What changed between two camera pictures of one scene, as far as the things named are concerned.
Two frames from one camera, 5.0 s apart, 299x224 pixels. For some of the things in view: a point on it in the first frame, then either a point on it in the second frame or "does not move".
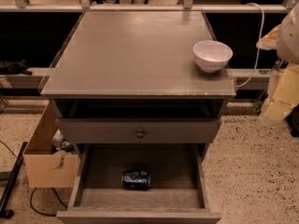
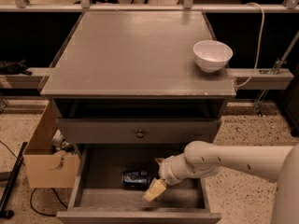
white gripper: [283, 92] → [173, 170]
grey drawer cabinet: [134, 77] does not move
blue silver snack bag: [135, 179] does not move
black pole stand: [5, 213] does not move
